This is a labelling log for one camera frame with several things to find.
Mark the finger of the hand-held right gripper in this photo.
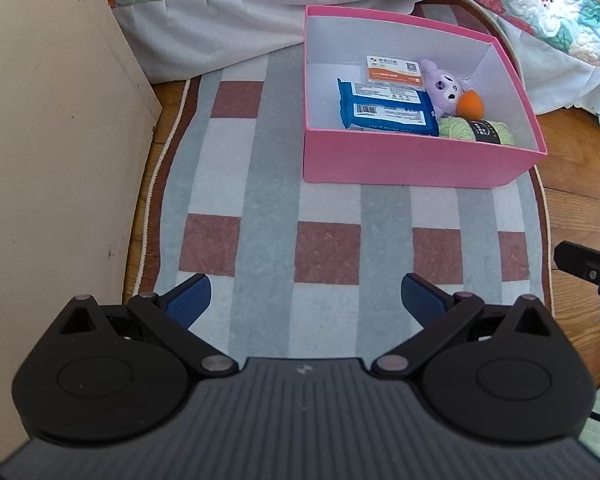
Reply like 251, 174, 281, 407
553, 241, 600, 328

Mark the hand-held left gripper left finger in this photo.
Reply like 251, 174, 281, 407
45, 274, 240, 376

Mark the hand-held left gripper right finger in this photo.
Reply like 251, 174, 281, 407
371, 274, 563, 378

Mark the pink cardboard box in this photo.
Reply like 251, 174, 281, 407
302, 5, 548, 189

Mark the green yarn ball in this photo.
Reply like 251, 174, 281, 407
437, 116, 516, 146

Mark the orange ball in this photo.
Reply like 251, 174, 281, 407
455, 90, 485, 120

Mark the blue wet wipes pack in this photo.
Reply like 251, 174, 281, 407
336, 78, 440, 137

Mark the purple plush toy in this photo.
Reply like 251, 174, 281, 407
420, 59, 476, 113

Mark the clear plastic box orange label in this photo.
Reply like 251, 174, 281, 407
364, 55, 425, 86

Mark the checkered rug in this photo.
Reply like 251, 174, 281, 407
122, 0, 556, 361

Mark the beige cabinet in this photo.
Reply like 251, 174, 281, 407
0, 0, 163, 461

